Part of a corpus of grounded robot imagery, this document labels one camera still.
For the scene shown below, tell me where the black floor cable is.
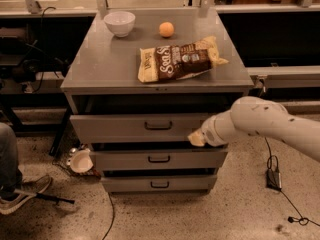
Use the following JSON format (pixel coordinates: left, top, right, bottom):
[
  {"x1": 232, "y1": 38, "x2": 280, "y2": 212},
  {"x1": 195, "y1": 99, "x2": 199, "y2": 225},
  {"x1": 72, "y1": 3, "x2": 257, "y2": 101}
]
[{"x1": 101, "y1": 192, "x2": 116, "y2": 240}]

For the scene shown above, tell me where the worn sneaker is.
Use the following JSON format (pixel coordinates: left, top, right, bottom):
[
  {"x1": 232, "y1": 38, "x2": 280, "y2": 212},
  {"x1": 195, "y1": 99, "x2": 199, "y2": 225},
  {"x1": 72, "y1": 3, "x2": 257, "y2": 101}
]
[{"x1": 0, "y1": 175, "x2": 52, "y2": 215}]

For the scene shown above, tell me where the brown yellow chip bag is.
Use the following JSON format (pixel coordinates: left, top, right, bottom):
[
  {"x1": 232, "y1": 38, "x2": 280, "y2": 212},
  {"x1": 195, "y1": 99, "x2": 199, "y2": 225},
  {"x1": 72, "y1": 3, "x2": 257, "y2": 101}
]
[{"x1": 138, "y1": 36, "x2": 228, "y2": 83}]

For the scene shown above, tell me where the grey metal drawer cabinet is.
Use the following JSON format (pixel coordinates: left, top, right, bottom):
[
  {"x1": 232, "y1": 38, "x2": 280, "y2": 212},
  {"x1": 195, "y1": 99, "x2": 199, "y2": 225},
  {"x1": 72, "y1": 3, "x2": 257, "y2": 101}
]
[{"x1": 61, "y1": 8, "x2": 253, "y2": 179}]

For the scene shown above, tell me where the grey middle drawer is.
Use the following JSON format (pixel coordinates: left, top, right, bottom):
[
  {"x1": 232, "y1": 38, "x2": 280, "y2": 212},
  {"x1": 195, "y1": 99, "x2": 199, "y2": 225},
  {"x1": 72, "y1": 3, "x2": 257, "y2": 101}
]
[{"x1": 90, "y1": 149, "x2": 227, "y2": 171}]

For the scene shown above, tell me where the person's leg in jeans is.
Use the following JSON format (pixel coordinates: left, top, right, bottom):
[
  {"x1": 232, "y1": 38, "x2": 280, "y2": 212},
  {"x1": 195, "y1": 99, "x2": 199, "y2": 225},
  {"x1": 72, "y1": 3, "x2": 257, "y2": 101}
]
[{"x1": 0, "y1": 123, "x2": 22, "y2": 188}]

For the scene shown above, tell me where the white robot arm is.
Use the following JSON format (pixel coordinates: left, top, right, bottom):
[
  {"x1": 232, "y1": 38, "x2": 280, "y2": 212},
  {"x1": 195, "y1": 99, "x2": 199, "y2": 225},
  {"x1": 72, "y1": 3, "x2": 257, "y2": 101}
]
[{"x1": 188, "y1": 96, "x2": 320, "y2": 161}]

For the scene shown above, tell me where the white ceramic bowl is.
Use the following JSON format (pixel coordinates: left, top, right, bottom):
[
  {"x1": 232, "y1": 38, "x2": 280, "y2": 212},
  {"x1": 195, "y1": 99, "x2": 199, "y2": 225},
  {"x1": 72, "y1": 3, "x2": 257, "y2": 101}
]
[{"x1": 104, "y1": 11, "x2": 136, "y2": 37}]

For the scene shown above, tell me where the orange fruit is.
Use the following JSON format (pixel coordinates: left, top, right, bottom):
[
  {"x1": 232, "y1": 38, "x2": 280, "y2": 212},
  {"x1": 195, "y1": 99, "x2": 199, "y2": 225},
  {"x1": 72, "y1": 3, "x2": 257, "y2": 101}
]
[{"x1": 159, "y1": 22, "x2": 174, "y2": 38}]

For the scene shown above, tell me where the grey bottom drawer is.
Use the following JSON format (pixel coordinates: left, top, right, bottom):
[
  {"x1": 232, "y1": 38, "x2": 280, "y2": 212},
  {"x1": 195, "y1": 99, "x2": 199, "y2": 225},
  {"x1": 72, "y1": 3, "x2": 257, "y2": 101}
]
[{"x1": 101, "y1": 175, "x2": 217, "y2": 193}]

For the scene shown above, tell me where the dark machinery on left shelf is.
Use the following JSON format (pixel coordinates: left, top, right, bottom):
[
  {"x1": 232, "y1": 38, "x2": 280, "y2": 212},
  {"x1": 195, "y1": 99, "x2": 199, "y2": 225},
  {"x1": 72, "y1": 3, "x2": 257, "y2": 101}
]
[{"x1": 0, "y1": 6, "x2": 71, "y2": 93}]

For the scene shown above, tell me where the grey top drawer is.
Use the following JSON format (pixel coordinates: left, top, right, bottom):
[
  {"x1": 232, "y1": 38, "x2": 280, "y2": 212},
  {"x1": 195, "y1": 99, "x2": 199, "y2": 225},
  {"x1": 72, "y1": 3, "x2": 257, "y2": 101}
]
[{"x1": 70, "y1": 113, "x2": 209, "y2": 144}]

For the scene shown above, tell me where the black rod on floor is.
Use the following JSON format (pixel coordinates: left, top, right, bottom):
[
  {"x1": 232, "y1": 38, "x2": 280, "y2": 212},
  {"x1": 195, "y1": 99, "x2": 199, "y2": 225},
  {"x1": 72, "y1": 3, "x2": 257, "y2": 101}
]
[{"x1": 13, "y1": 189, "x2": 76, "y2": 206}]

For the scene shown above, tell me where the black power adapter with cable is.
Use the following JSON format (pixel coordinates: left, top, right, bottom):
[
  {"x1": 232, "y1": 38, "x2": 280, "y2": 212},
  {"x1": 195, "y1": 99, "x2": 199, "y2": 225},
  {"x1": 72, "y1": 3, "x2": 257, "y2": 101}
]
[{"x1": 265, "y1": 139, "x2": 320, "y2": 227}]

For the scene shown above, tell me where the grey drawer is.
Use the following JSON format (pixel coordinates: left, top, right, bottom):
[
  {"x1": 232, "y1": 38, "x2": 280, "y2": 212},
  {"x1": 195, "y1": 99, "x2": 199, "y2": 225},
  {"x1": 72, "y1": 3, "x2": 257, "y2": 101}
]
[
  {"x1": 90, "y1": 149, "x2": 227, "y2": 171},
  {"x1": 101, "y1": 175, "x2": 217, "y2": 193},
  {"x1": 70, "y1": 113, "x2": 209, "y2": 144}
]

